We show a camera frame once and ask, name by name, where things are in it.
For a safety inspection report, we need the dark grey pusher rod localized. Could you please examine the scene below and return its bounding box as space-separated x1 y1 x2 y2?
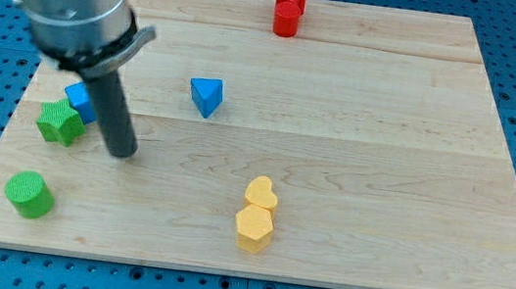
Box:
84 72 138 159

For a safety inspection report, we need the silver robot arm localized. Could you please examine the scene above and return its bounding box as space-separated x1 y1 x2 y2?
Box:
13 0 157 159

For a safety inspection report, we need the blue cube block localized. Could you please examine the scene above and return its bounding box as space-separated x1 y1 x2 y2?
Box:
65 81 96 125

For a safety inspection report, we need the green star block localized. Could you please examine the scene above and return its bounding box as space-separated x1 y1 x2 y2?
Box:
36 98 86 147

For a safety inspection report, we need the blue triangle block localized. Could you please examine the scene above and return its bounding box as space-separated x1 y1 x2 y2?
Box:
190 77 223 119

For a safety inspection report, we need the green cylinder block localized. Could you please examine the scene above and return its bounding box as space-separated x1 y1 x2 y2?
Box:
4 170 55 219

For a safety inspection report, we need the yellow heart block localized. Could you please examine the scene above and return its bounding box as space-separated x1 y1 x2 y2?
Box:
243 175 279 217

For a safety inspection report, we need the yellow hexagon block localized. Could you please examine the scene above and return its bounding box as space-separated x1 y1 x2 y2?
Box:
235 205 273 254

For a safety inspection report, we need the red cylinder block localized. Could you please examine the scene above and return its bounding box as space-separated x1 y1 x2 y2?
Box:
272 1 301 37

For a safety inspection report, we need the wooden board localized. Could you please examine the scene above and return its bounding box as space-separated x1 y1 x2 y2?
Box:
0 0 516 289

